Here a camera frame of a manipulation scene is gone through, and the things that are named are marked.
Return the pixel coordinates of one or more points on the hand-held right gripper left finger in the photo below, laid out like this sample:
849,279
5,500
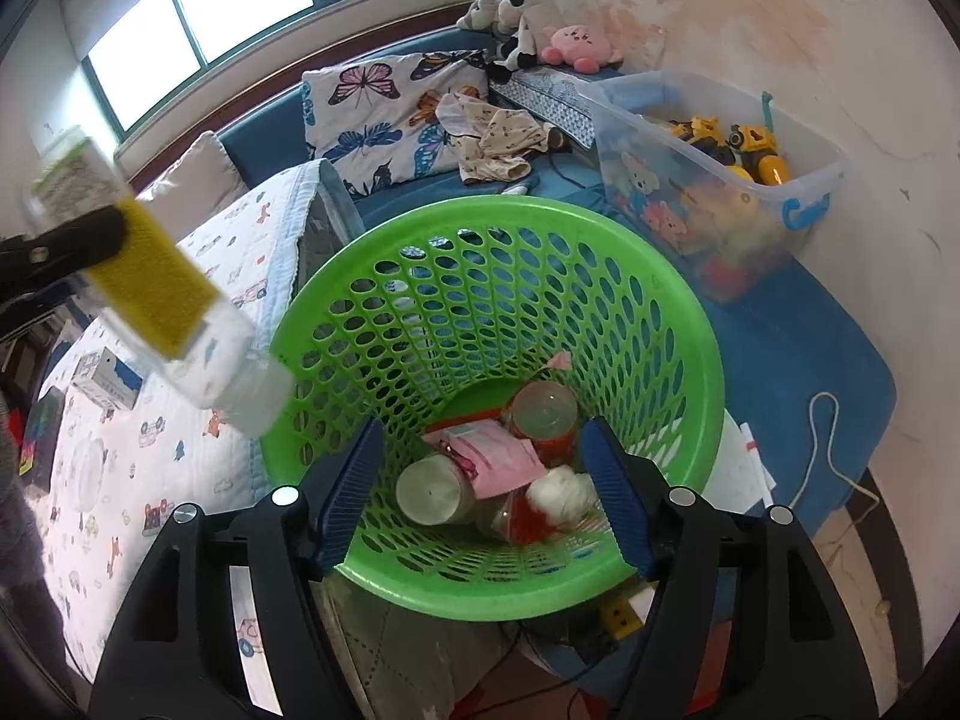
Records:
352,499

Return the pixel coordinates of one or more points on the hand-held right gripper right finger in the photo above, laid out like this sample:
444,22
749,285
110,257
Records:
615,502

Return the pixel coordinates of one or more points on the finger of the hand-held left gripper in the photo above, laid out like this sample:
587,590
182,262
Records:
71,244

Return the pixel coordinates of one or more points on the white tissue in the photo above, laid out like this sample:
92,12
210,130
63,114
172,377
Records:
559,493

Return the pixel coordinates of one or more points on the white paper cup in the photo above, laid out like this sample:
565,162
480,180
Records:
431,491

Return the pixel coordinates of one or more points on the orange cup with clear lid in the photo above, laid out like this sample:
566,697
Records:
544,420

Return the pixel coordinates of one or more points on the pink packet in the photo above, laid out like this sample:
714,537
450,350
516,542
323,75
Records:
495,461

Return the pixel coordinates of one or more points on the green plastic basket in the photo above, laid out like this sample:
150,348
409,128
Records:
465,270

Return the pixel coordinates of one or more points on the yellow toy block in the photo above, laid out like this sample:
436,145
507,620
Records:
621,616

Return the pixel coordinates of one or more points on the white blue small box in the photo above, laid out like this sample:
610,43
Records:
105,380

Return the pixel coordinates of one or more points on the white paper sheets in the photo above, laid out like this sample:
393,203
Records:
754,461

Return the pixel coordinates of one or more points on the white cushion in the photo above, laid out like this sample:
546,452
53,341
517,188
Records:
199,172

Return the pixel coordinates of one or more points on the dark green box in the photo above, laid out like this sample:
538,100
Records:
41,435

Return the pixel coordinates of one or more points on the clear plastic lid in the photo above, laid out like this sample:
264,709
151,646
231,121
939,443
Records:
90,469

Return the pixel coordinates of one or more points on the blue sofa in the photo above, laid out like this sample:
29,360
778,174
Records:
787,345

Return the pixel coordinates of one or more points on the green framed window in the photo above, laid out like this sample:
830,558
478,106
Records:
247,7

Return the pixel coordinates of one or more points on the butterfly print cushion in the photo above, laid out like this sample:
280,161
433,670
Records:
375,120

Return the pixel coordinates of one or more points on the dark clothing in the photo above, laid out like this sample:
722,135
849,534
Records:
22,577

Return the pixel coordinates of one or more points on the clear plastic storage box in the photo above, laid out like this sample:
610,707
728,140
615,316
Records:
810,202

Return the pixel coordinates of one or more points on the yellow toy construction truck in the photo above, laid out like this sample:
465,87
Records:
701,136
759,156

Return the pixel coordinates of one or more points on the beige printed baby clothes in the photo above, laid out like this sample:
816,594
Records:
495,139

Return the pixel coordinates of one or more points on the grey patterned pillow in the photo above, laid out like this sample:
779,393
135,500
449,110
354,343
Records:
555,109

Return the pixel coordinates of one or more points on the pink plush toy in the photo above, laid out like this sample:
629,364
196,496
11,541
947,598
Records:
574,43

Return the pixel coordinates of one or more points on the grey plush toy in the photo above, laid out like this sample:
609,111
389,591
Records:
480,13

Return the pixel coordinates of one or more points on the black white cow plush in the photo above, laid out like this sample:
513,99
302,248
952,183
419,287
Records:
525,22

